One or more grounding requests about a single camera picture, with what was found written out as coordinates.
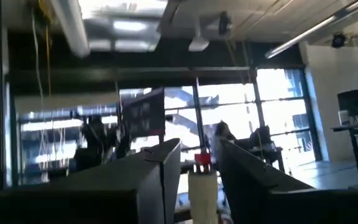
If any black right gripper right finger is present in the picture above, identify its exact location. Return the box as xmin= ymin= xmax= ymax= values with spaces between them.
xmin=219 ymin=139 xmax=358 ymax=224

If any black side table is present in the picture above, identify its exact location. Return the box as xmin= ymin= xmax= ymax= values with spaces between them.
xmin=331 ymin=85 xmax=358 ymax=187

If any black ceiling camera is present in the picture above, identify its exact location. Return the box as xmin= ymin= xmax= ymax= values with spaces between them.
xmin=218 ymin=11 xmax=232 ymax=35
xmin=331 ymin=32 xmax=347 ymax=49

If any white ceiling duct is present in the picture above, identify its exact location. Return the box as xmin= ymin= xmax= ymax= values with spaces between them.
xmin=50 ymin=0 xmax=91 ymax=59

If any large red food coloring bottle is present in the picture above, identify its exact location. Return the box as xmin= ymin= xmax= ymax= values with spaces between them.
xmin=187 ymin=152 xmax=219 ymax=224

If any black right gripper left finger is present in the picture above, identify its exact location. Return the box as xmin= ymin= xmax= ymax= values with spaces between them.
xmin=0 ymin=138 xmax=181 ymax=224

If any person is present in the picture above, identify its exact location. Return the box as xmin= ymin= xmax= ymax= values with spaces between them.
xmin=211 ymin=121 xmax=239 ymax=162

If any ceiling light panel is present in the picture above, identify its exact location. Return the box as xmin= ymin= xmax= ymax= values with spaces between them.
xmin=78 ymin=0 xmax=168 ymax=53

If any long ceiling light fixture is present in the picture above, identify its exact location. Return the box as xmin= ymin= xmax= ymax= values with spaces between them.
xmin=264 ymin=0 xmax=358 ymax=60

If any black monitor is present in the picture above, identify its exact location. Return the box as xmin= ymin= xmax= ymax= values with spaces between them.
xmin=122 ymin=88 xmax=167 ymax=138

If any yellow power cable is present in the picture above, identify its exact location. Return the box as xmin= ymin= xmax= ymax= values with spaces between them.
xmin=39 ymin=0 xmax=53 ymax=96

